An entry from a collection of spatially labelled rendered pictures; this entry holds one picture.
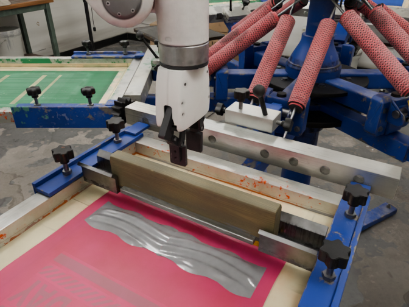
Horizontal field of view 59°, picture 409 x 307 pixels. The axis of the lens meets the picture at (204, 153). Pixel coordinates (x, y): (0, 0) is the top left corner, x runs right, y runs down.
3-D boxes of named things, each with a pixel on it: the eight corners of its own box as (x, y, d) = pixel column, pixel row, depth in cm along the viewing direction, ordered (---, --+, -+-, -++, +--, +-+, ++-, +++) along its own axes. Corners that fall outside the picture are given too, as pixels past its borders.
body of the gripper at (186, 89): (180, 43, 60) (182, 106, 66) (143, 58, 52) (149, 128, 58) (221, 49, 57) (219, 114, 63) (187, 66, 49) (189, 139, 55)
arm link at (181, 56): (180, 31, 59) (181, 49, 60) (148, 43, 52) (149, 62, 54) (221, 36, 56) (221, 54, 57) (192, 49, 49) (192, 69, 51)
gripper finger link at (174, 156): (170, 125, 59) (172, 160, 63) (159, 133, 57) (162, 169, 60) (187, 130, 58) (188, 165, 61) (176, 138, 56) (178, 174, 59)
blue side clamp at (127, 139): (55, 217, 75) (47, 190, 71) (39, 209, 77) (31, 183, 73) (145, 153, 97) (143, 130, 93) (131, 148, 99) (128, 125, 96)
